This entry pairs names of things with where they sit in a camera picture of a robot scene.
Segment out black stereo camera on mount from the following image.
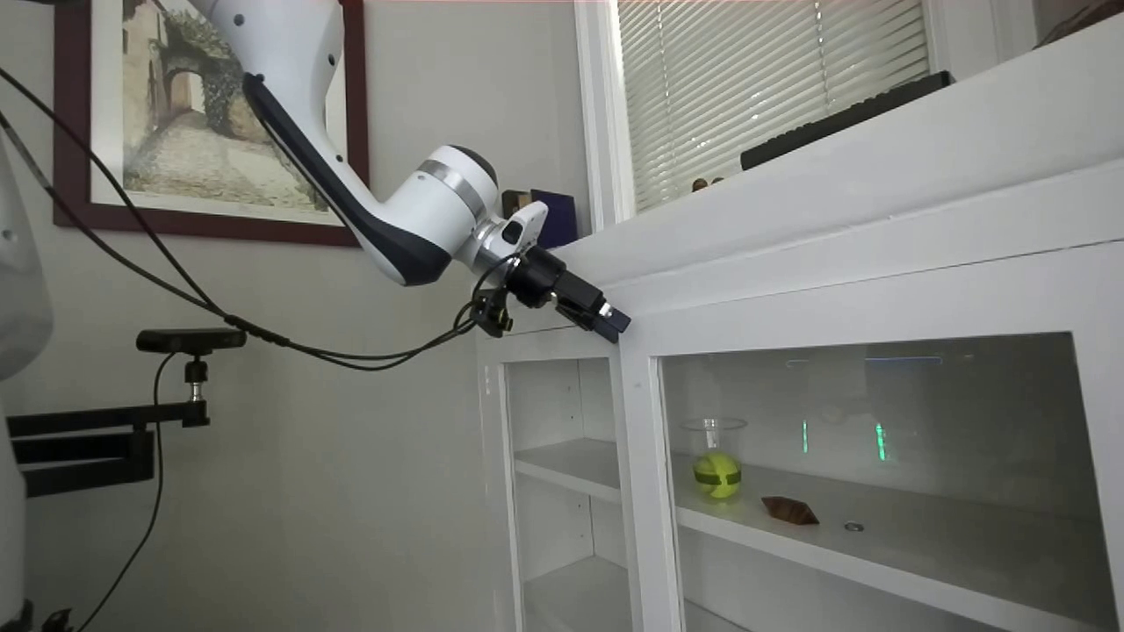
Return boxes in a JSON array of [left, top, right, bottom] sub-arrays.
[[139, 327, 246, 355]]

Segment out white window blinds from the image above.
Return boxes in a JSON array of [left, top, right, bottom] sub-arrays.
[[619, 0, 932, 209]]

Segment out green tennis ball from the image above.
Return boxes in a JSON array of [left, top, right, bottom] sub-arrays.
[[693, 454, 740, 500]]

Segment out black bar on cabinet top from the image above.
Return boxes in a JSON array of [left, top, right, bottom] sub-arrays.
[[740, 69, 955, 170]]

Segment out framed picture on wall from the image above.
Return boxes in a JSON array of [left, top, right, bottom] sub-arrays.
[[53, 0, 352, 244]]

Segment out white built-in cabinet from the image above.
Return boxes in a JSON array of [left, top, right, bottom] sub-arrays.
[[482, 17, 1124, 632]]

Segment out brown object on shelf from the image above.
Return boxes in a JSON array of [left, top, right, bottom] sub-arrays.
[[764, 495, 818, 525]]

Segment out books on cabinet top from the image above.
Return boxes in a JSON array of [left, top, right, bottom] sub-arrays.
[[501, 190, 581, 249]]

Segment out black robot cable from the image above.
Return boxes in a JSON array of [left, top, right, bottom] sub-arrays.
[[0, 67, 520, 376]]

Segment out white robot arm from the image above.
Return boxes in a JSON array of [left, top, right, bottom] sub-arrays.
[[190, 0, 629, 339]]

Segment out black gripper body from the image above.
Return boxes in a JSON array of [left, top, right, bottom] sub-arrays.
[[506, 249, 602, 327]]

